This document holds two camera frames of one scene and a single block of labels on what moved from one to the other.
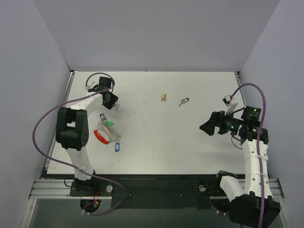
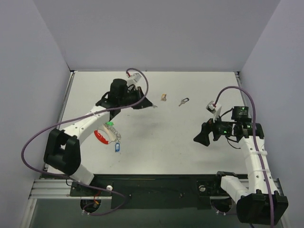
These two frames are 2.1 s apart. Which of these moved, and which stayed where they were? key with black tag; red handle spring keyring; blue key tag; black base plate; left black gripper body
Moved: left black gripper body
Stayed: key with black tag; black base plate; blue key tag; red handle spring keyring
